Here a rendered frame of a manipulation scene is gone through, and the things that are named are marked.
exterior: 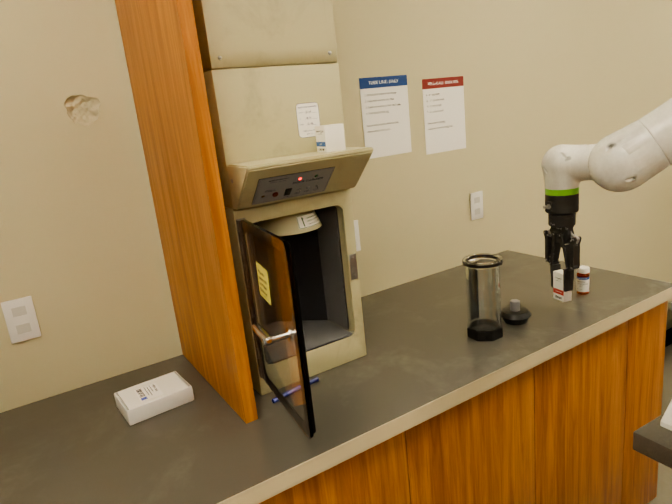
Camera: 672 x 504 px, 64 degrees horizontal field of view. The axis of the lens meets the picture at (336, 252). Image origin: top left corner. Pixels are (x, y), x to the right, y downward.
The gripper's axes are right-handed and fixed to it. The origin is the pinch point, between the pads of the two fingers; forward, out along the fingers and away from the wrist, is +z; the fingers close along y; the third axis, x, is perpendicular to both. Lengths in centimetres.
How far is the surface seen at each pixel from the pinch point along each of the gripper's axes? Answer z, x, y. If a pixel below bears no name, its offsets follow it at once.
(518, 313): 6.4, -18.1, 3.2
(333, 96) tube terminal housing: -59, -67, -1
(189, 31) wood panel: -73, -99, 17
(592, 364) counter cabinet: 25.1, 2.7, 9.8
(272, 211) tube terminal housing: -35, -86, 4
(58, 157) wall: -52, -133, -29
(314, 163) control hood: -45, -77, 13
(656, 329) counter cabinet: 24.9, 36.9, 1.5
